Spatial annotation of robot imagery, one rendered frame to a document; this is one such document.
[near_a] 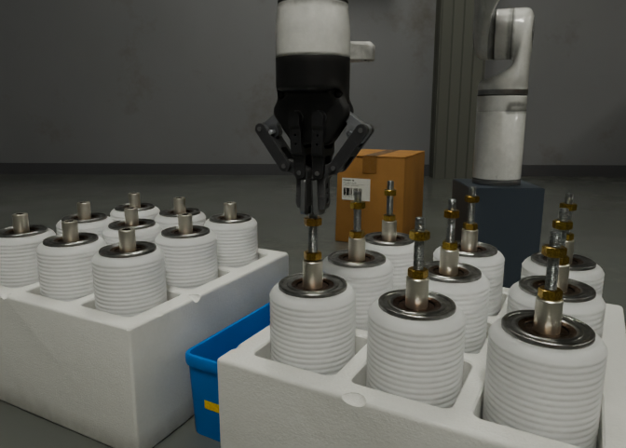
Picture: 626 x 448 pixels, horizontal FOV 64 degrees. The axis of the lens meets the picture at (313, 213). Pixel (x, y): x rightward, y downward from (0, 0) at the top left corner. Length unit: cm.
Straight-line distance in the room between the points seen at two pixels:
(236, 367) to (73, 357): 28
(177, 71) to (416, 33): 165
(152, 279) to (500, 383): 46
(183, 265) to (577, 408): 55
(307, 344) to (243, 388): 8
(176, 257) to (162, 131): 301
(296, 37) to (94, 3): 352
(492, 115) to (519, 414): 66
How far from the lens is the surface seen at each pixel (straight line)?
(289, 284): 56
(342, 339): 55
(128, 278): 71
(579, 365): 47
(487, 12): 99
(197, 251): 79
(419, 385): 50
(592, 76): 398
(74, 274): 80
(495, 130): 103
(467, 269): 64
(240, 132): 363
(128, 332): 67
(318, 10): 50
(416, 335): 48
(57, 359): 80
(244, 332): 82
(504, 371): 48
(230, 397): 58
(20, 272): 90
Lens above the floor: 44
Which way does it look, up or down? 11 degrees down
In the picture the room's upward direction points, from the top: straight up
